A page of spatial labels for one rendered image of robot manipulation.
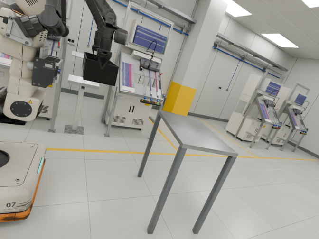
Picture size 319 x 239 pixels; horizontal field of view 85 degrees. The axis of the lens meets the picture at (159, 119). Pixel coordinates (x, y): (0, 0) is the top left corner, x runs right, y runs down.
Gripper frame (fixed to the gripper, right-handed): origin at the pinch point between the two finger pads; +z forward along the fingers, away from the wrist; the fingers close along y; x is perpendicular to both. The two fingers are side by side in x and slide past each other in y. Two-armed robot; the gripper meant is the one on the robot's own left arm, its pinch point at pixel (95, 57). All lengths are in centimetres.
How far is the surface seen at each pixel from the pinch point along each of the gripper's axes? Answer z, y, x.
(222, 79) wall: -15, 282, -407
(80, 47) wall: 9, 272, 10
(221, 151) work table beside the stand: 32, -84, -83
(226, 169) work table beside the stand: 46, -86, -93
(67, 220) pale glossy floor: 110, -60, 5
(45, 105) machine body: 87, 105, 43
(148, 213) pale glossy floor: 111, -62, -58
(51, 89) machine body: 63, 105, 39
